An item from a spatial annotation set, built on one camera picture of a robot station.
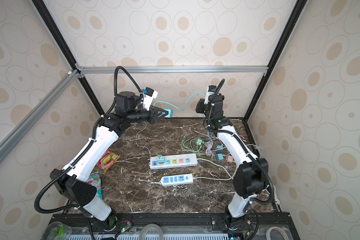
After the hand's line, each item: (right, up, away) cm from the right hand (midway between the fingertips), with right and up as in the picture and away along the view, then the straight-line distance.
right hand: (201, 98), depth 81 cm
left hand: (-16, -9, -14) cm, 23 cm away
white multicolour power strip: (-17, -37, +12) cm, 42 cm away
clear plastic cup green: (-66, -63, -14) cm, 92 cm away
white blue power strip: (-13, -46, +5) cm, 48 cm away
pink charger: (+20, -36, +14) cm, 43 cm away
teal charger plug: (-23, -35, +9) cm, 43 cm away
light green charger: (+1, -25, +22) cm, 33 cm away
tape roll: (+31, -65, -11) cm, 73 cm away
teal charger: (+14, -34, +14) cm, 40 cm away
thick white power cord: (+19, -45, +6) cm, 49 cm away
